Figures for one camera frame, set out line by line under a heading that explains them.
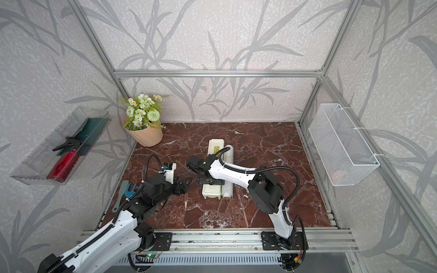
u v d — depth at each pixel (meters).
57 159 0.64
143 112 0.87
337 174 0.71
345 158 0.60
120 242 0.57
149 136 0.97
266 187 0.50
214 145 0.98
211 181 0.74
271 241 0.74
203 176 0.62
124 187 0.89
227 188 0.85
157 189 0.62
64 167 0.57
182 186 0.72
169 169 0.71
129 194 0.87
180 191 0.72
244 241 0.75
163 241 0.74
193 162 0.69
